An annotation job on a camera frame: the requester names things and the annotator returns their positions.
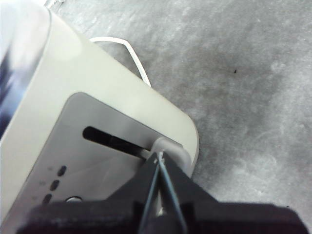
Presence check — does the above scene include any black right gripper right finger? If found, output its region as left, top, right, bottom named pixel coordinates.
left=156, top=151, right=309, bottom=234

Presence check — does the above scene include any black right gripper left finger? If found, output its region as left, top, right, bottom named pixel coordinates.
left=14, top=151, right=162, bottom=234

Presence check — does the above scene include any cream white toaster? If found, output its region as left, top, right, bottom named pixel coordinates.
left=0, top=0, right=199, bottom=234

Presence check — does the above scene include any white power cable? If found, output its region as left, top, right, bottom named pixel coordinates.
left=89, top=36, right=152, bottom=89

